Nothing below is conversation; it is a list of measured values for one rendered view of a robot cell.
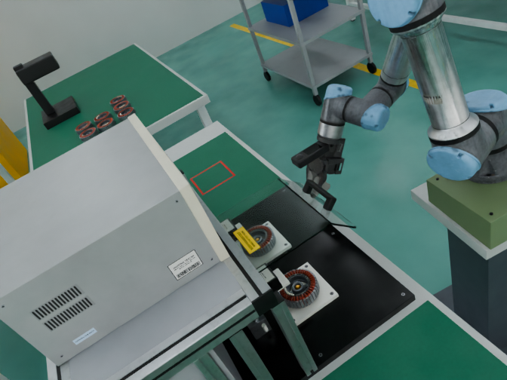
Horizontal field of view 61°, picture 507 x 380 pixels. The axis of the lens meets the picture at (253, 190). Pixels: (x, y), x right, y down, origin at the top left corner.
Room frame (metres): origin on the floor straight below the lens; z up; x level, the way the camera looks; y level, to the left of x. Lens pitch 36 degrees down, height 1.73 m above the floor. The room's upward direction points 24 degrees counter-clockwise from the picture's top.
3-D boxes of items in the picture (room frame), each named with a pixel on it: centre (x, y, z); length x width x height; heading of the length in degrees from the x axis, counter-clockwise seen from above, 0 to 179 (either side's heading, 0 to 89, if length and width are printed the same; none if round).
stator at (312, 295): (0.76, 0.00, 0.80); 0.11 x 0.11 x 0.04
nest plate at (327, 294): (0.76, 0.00, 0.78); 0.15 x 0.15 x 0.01; 13
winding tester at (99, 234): (0.82, 0.34, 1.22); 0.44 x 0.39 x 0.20; 13
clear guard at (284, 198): (0.77, 0.00, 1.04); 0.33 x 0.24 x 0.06; 103
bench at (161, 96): (3.15, 0.77, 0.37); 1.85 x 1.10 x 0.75; 13
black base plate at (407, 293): (0.88, 0.04, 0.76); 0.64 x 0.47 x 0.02; 13
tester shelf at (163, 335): (0.81, 0.34, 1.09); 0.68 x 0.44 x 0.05; 13
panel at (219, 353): (0.82, 0.27, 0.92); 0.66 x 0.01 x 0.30; 13
